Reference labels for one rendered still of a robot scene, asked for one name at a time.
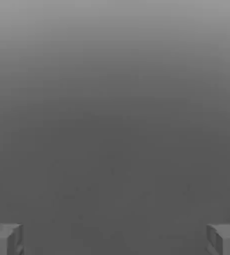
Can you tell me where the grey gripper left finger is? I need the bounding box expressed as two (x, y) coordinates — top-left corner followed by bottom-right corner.
(0, 223), (25, 255)

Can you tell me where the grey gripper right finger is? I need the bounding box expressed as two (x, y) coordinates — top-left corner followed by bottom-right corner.
(206, 223), (230, 255)

